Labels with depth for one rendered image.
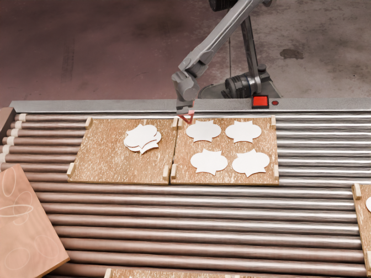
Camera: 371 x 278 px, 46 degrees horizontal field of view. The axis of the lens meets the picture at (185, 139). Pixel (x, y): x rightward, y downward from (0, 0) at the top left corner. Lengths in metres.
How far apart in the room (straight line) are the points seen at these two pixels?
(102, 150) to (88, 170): 0.11
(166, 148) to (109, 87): 1.94
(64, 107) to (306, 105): 1.12
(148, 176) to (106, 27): 2.87
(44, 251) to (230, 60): 2.62
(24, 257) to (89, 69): 2.61
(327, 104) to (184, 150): 0.66
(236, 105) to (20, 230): 1.03
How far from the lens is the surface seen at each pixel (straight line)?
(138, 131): 1.88
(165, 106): 2.03
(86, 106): 2.14
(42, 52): 4.37
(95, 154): 1.88
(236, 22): 1.63
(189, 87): 1.58
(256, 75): 2.95
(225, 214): 1.62
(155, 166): 1.77
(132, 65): 3.87
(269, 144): 1.80
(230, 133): 1.84
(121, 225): 1.67
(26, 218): 1.65
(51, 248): 1.54
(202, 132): 1.85
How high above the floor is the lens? 2.27
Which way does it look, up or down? 47 degrees down
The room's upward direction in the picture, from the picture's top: 9 degrees counter-clockwise
